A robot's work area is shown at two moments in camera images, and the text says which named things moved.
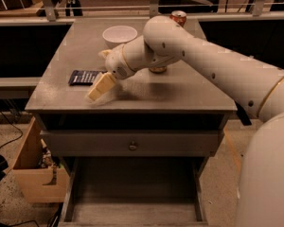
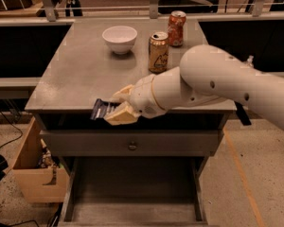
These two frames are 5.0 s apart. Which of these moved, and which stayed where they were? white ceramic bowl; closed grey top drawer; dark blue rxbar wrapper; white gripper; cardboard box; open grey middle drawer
Moved: white gripper; dark blue rxbar wrapper
Stayed: white ceramic bowl; closed grey top drawer; open grey middle drawer; cardboard box
